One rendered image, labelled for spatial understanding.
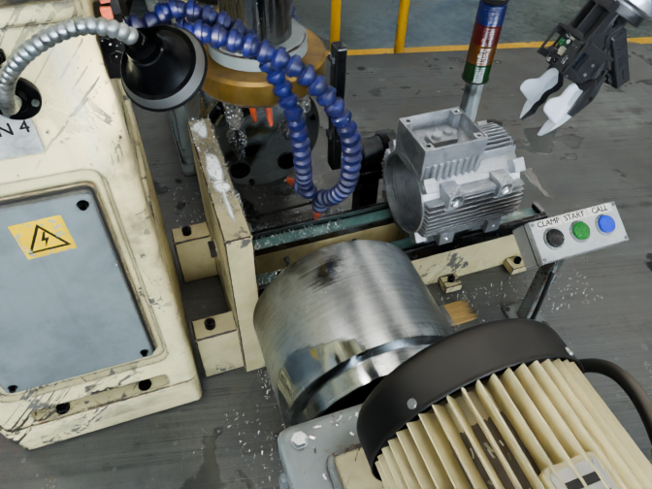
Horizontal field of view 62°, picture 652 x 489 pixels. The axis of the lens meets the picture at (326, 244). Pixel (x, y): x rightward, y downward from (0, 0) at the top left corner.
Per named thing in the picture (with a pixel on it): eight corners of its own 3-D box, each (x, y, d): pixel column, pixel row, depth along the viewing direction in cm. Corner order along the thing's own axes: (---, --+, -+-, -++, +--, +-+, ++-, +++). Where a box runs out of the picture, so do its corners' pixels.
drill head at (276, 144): (214, 224, 108) (196, 116, 89) (181, 114, 134) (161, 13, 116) (333, 198, 114) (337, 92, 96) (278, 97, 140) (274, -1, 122)
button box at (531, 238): (525, 271, 89) (543, 264, 84) (510, 230, 91) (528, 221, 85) (609, 246, 94) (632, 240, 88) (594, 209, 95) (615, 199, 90)
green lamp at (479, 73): (470, 85, 124) (474, 68, 121) (457, 73, 128) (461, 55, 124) (493, 81, 125) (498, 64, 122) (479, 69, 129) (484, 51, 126)
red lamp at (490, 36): (479, 48, 117) (484, 28, 114) (465, 36, 121) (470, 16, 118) (503, 45, 119) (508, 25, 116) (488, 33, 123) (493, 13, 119)
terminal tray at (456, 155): (419, 186, 93) (426, 152, 87) (393, 150, 99) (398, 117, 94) (479, 172, 96) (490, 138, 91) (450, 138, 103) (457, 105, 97)
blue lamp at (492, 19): (484, 28, 114) (489, 7, 111) (470, 16, 118) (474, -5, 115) (508, 25, 116) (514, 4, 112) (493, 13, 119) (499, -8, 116)
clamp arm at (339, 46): (329, 171, 107) (333, 49, 89) (324, 162, 109) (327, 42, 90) (345, 168, 108) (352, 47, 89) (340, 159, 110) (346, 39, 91)
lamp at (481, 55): (474, 68, 121) (479, 48, 117) (461, 55, 124) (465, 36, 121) (498, 64, 122) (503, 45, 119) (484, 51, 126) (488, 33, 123)
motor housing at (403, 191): (417, 262, 101) (435, 184, 87) (375, 198, 113) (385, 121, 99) (508, 237, 106) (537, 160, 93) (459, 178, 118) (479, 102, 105)
